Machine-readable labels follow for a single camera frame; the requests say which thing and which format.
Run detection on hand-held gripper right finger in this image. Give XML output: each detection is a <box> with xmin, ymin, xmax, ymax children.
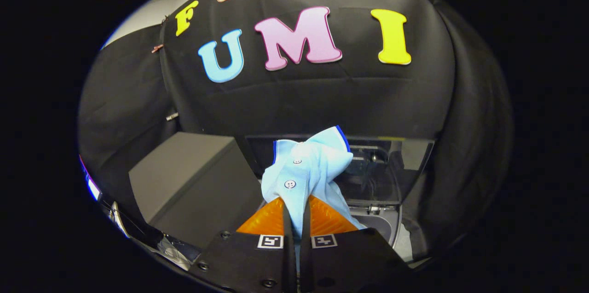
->
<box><xmin>299</xmin><ymin>194</ymin><xmax>415</xmax><ymax>293</ymax></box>

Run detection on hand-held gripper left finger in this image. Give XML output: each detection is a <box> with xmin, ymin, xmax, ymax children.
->
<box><xmin>189</xmin><ymin>195</ymin><xmax>296</xmax><ymax>293</ymax></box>

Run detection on dark washing machine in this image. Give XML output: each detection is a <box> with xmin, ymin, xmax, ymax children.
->
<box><xmin>341</xmin><ymin>202</ymin><xmax>415</xmax><ymax>262</ymax></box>

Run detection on light blue polo shirt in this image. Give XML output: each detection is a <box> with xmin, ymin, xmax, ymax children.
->
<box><xmin>261</xmin><ymin>126</ymin><xmax>367</xmax><ymax>276</ymax></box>

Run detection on grey cabinet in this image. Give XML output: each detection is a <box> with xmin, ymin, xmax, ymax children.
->
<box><xmin>128</xmin><ymin>132</ymin><xmax>264</xmax><ymax>250</ymax></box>

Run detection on black backdrop cloth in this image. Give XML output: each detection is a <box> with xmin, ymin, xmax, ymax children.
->
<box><xmin>77</xmin><ymin>0</ymin><xmax>514</xmax><ymax>261</ymax></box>

